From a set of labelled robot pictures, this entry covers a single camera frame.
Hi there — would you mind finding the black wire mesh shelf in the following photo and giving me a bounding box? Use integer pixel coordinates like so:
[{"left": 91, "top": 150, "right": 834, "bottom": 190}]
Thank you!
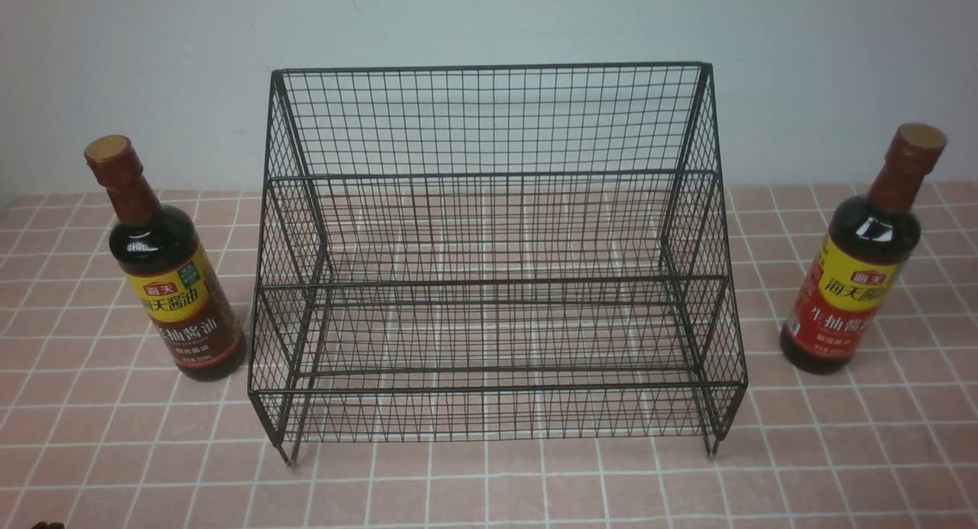
[{"left": 248, "top": 61, "right": 749, "bottom": 466}]

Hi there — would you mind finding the brown label soy sauce bottle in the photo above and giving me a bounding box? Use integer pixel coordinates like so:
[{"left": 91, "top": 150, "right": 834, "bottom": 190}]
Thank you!
[{"left": 84, "top": 135, "right": 248, "bottom": 381}]

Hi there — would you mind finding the red label soy sauce bottle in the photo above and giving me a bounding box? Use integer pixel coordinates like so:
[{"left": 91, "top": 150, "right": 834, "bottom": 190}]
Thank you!
[{"left": 779, "top": 124, "right": 947, "bottom": 375}]

